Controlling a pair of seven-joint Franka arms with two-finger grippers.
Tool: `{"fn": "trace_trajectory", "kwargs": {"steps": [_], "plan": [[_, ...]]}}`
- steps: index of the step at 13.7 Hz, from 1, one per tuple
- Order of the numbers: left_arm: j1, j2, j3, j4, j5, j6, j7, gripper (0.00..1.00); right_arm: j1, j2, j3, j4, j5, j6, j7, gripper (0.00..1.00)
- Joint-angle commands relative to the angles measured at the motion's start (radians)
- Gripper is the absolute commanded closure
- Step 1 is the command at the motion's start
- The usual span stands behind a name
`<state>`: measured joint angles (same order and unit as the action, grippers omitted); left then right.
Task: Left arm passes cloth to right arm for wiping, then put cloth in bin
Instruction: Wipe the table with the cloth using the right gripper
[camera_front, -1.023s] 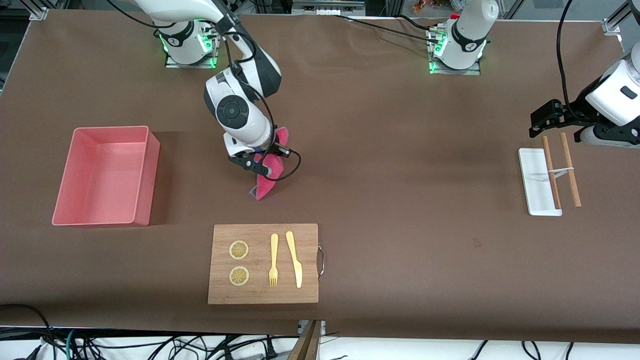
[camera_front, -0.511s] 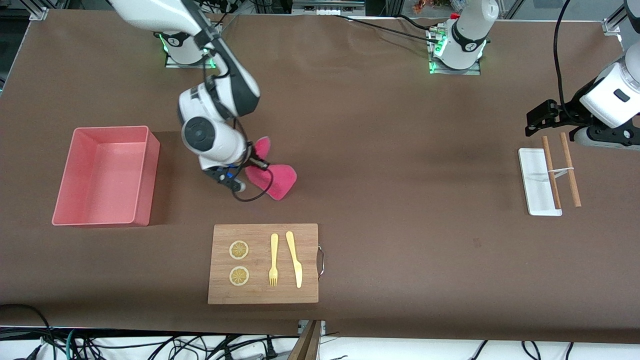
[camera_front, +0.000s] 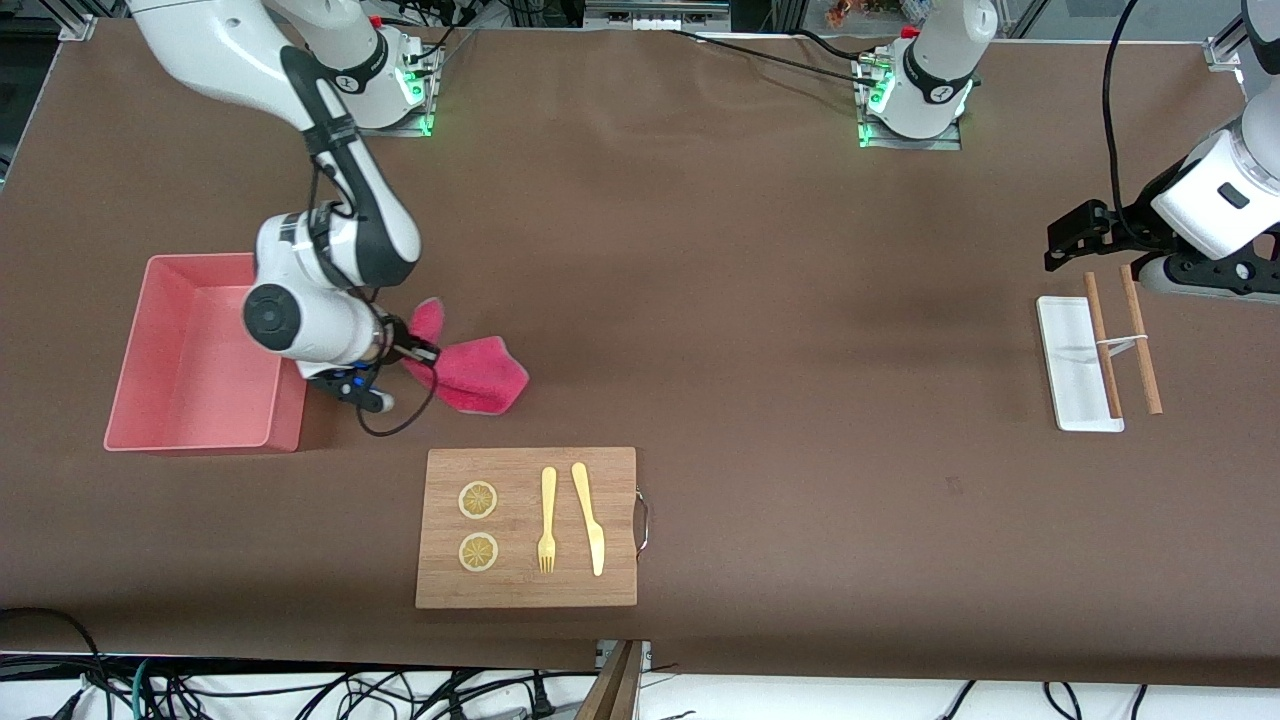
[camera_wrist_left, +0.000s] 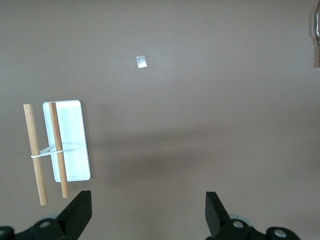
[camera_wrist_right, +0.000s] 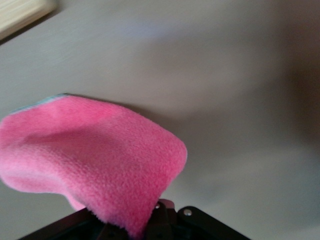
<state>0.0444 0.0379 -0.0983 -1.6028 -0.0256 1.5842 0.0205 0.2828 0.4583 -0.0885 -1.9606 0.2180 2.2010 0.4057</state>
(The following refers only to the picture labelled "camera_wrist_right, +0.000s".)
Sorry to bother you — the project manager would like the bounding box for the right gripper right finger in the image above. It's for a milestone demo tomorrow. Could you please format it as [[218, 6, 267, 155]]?
[[143, 198, 251, 240]]

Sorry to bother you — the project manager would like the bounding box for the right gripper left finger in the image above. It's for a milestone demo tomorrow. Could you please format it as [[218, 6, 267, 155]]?
[[18, 209, 108, 240]]

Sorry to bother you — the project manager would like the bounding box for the pink cloth with grey edge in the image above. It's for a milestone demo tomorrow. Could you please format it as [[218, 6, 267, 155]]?
[[0, 93, 188, 238]]

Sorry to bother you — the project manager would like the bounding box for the wooden cutting board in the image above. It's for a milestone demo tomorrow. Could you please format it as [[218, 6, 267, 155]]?
[[0, 0, 57, 41]]

